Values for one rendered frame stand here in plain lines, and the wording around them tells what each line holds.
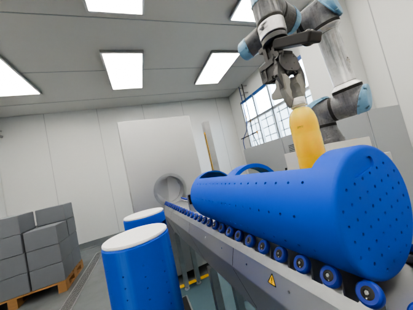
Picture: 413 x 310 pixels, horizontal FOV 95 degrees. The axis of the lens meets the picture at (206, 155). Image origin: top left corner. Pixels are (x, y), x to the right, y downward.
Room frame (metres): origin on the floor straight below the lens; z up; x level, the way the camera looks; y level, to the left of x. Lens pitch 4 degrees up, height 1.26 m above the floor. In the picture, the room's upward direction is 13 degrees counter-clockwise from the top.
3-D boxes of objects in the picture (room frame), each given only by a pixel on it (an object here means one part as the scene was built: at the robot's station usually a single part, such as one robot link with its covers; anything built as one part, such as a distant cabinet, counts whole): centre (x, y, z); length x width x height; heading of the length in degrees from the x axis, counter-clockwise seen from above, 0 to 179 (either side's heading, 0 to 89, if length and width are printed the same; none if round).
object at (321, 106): (0.96, -0.62, 1.40); 0.13 x 0.12 x 0.14; 38
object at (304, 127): (0.51, -0.28, 1.28); 0.07 x 0.07 x 0.19
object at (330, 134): (0.96, -0.61, 1.29); 0.15 x 0.15 x 0.10
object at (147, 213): (1.40, 0.54, 1.03); 0.28 x 0.28 x 0.01
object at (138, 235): (0.87, 0.39, 1.03); 0.28 x 0.28 x 0.01
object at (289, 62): (0.54, -0.26, 1.52); 0.09 x 0.08 x 0.12; 24
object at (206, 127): (1.85, -0.06, 0.85); 0.06 x 0.06 x 1.70; 24
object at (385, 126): (2.75, -1.32, 0.72); 2.15 x 0.54 x 1.45; 20
